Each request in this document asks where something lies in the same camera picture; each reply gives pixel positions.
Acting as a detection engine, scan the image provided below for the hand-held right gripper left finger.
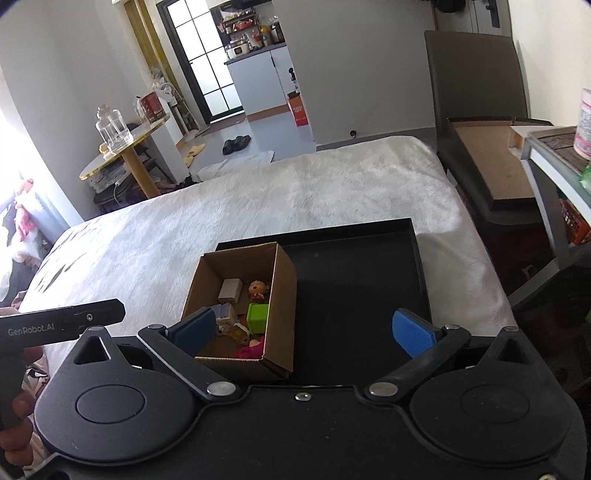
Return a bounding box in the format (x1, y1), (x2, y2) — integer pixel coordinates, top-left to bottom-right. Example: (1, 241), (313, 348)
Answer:
(69, 307), (243, 402)

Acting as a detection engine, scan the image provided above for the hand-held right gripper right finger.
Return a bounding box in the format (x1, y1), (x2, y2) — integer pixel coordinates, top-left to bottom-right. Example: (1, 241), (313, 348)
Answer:
(365, 307), (533, 401)

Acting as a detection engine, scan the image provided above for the purple beige toy figure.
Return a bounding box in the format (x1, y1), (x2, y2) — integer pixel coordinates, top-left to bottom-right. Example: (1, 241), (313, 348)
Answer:
(210, 303), (239, 331)

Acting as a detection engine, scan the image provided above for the white charger plug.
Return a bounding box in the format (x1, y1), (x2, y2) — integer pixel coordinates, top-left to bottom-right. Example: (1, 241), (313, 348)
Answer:
(218, 278), (245, 304)

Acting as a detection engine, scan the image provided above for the pink toy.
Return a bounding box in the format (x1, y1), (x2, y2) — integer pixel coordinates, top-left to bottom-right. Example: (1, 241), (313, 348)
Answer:
(232, 335), (267, 360)

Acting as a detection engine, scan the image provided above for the green toy bin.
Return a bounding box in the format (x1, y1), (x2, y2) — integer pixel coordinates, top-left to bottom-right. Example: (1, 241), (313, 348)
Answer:
(246, 302), (270, 334)

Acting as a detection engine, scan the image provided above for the black tray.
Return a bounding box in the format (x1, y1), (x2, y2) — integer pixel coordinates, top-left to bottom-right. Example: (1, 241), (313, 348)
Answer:
(215, 218), (432, 386)

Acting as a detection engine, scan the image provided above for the brown cardboard box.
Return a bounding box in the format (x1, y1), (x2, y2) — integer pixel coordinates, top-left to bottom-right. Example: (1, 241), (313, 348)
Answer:
(179, 241), (297, 382)

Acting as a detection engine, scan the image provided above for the person's left hand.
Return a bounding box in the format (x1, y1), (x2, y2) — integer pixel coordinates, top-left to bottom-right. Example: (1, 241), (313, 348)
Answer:
(0, 345), (46, 468)

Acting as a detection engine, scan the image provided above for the pile of clothes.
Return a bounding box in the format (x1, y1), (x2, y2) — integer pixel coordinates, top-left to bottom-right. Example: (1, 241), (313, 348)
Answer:
(0, 179), (52, 303)

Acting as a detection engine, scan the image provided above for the pile of bags under table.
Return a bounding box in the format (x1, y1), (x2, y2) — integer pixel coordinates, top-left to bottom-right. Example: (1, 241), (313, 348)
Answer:
(87, 154), (188, 214)

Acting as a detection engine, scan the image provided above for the white fluffy blanket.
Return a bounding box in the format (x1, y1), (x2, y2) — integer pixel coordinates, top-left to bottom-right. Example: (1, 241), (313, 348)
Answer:
(18, 135), (517, 370)

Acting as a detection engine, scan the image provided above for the white floor mat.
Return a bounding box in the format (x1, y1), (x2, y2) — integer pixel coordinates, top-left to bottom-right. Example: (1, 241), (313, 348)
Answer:
(196, 150), (276, 182)

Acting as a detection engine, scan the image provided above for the round gold-edged table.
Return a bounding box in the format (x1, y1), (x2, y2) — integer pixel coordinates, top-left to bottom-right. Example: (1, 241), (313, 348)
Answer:
(79, 114), (172, 200)

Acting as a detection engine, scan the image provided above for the brown board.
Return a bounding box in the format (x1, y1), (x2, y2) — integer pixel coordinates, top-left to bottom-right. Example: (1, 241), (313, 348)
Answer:
(450, 117), (537, 205)

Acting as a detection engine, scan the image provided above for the orange packet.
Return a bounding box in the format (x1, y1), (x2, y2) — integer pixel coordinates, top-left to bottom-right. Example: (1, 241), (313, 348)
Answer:
(558, 198), (591, 246)

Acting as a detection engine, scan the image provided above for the glass jar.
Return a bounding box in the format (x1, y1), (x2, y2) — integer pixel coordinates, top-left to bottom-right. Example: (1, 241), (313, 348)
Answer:
(109, 112), (135, 151)
(95, 105), (117, 149)

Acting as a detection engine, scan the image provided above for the grey side table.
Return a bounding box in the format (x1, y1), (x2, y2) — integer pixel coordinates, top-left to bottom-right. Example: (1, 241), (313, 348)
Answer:
(507, 124), (591, 317)

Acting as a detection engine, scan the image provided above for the red box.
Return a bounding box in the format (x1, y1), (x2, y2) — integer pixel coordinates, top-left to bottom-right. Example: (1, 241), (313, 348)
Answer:
(140, 92), (164, 123)

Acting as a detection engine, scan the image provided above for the white fan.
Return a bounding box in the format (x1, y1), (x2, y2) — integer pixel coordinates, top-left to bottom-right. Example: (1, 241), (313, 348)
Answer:
(151, 78), (195, 136)

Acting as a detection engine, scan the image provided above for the orange cardboard box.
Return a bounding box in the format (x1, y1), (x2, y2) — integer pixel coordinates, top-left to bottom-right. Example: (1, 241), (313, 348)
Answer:
(286, 91), (311, 127)

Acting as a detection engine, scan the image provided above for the white kitchen cabinet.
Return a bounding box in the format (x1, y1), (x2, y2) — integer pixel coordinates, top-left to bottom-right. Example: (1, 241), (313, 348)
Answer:
(225, 43), (297, 121)

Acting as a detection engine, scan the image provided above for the grey chair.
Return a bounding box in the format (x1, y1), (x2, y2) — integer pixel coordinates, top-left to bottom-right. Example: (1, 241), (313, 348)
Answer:
(423, 30), (556, 224)

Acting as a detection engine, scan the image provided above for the pink white canister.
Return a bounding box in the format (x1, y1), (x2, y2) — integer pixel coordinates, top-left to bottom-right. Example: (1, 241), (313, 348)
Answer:
(573, 88), (591, 161)

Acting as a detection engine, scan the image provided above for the black framed glass door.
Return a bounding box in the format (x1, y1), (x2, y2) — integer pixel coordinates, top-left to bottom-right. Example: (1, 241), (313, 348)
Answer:
(156, 0), (245, 124)

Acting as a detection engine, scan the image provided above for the yellow curtain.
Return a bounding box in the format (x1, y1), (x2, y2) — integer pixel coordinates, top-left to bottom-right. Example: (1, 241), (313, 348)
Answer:
(124, 0), (186, 132)

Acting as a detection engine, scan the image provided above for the black door handle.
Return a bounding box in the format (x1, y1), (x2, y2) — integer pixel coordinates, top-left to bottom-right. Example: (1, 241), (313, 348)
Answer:
(480, 0), (502, 27)

